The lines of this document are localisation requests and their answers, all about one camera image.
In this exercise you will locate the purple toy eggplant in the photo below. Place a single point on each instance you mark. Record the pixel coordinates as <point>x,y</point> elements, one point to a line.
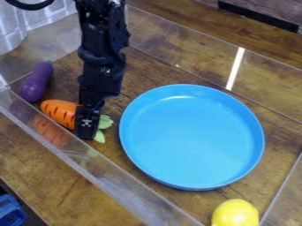
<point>32,87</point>

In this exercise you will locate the orange toy carrot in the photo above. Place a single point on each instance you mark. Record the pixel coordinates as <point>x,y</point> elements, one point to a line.
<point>62,111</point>

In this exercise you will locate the clear acrylic tray wall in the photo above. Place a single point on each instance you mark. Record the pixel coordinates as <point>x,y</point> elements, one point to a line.
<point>84,184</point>

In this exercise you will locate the blue round plate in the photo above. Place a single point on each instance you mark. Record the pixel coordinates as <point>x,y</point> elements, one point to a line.
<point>193,137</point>

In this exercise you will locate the yellow toy lemon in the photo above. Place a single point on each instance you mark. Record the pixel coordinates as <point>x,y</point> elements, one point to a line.
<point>235,212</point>

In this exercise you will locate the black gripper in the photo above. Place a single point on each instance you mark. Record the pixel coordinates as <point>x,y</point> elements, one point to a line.
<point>99,82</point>

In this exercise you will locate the blue object at corner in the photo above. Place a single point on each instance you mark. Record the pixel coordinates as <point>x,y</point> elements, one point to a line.
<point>12,214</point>

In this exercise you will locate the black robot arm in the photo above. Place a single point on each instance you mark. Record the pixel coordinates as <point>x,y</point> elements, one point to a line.
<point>104,36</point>

